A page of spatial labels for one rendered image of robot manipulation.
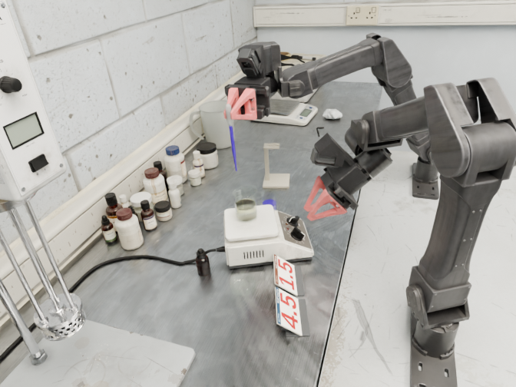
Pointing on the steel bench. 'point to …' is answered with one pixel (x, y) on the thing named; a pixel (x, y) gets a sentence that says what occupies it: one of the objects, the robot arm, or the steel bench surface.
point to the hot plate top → (255, 231)
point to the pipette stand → (279, 180)
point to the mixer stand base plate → (104, 361)
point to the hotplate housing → (263, 250)
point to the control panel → (292, 230)
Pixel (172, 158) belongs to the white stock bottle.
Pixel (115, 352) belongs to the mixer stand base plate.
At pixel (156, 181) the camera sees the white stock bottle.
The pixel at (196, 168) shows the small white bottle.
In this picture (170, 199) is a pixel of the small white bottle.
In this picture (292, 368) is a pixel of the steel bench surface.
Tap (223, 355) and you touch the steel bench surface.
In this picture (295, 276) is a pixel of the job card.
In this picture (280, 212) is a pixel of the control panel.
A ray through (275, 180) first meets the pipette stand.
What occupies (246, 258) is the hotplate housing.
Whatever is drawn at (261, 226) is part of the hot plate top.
